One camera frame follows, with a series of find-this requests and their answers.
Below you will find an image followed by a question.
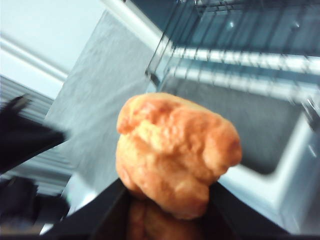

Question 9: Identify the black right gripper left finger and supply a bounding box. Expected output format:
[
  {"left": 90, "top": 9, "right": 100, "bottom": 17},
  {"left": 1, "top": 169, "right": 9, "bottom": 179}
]
[{"left": 41, "top": 181, "right": 131, "bottom": 240}]

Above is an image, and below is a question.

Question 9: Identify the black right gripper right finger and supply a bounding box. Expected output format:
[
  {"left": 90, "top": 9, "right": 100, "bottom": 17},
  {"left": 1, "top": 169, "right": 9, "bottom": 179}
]
[{"left": 207, "top": 182, "right": 286, "bottom": 240}]

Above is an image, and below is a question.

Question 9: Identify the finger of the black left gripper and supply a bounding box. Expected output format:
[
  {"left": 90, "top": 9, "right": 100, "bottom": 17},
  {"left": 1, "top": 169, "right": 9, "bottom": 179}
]
[
  {"left": 0, "top": 93, "right": 67, "bottom": 173},
  {"left": 0, "top": 174, "right": 71, "bottom": 226}
]

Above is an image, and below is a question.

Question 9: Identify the golden brown bread roll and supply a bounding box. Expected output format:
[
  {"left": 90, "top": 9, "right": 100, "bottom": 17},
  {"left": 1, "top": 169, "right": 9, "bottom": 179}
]
[{"left": 116, "top": 92, "right": 243, "bottom": 221}]

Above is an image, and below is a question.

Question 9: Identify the metal wire oven rack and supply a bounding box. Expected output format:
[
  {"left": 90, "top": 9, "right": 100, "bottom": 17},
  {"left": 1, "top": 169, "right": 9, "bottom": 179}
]
[{"left": 144, "top": 0, "right": 320, "bottom": 106}]

